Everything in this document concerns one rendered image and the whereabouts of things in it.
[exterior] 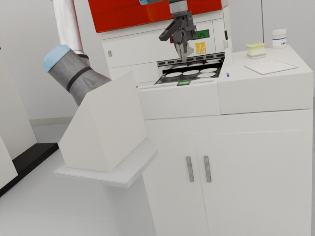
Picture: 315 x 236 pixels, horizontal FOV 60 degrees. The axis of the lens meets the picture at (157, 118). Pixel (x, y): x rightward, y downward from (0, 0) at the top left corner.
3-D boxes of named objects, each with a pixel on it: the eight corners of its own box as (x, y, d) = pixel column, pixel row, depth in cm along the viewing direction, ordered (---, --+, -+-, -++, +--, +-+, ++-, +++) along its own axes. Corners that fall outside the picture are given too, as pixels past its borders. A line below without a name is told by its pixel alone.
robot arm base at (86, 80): (98, 87, 85) (75, 66, 85) (76, 119, 92) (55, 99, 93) (121, 78, 98) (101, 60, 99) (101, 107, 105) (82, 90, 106)
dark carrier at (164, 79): (166, 74, 179) (166, 73, 178) (220, 67, 167) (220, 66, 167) (151, 90, 148) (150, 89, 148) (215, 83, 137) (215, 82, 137)
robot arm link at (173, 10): (174, 2, 111) (164, 4, 118) (176, 14, 112) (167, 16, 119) (190, -1, 113) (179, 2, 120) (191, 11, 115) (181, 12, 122)
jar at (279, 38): (272, 47, 158) (271, 30, 154) (285, 45, 155) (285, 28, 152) (273, 49, 152) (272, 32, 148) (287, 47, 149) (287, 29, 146)
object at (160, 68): (160, 80, 186) (158, 66, 183) (227, 72, 172) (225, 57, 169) (160, 80, 185) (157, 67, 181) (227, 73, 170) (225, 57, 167)
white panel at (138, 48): (115, 88, 201) (101, 32, 187) (229, 75, 174) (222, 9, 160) (113, 89, 198) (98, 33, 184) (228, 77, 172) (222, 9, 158)
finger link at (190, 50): (197, 60, 123) (194, 40, 119) (186, 64, 120) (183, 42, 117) (193, 60, 125) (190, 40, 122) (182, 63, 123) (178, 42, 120)
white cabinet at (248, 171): (160, 184, 221) (138, 87, 193) (291, 186, 190) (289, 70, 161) (131, 248, 165) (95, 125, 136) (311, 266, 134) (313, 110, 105)
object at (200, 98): (115, 114, 144) (108, 89, 139) (222, 106, 126) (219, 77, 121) (107, 122, 136) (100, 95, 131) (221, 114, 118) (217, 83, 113)
